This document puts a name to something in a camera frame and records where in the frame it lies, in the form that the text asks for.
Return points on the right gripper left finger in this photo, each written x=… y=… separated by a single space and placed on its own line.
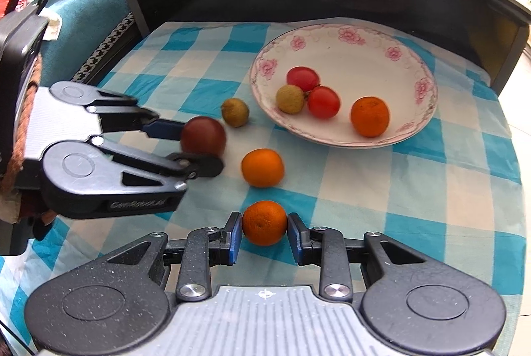
x=122 y=300

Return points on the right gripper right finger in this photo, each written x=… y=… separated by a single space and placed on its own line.
x=407 y=300

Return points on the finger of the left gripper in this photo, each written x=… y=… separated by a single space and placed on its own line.
x=117 y=112
x=98 y=178

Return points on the dark purple plum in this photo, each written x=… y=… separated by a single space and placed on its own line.
x=203 y=135

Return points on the brown-green longan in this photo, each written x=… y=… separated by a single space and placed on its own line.
x=234 y=112

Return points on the small orange mandarin hidden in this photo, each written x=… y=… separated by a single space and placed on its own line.
x=264 y=223

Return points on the brown longan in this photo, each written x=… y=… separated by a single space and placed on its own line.
x=290 y=99

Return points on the orange mandarin large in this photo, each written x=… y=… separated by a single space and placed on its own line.
x=370 y=116

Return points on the teal sofa blanket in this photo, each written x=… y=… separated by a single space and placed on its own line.
x=90 y=32

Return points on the blue white checkered cloth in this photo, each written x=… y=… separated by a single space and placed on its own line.
x=452 y=192

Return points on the red tomato rear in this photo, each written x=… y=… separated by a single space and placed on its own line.
x=305 y=78

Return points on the red tomato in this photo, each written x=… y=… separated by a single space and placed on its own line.
x=305 y=78
x=323 y=103

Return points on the red tomato front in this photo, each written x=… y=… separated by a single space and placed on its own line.
x=323 y=103

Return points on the white floral plate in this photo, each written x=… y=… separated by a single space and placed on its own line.
x=355 y=62

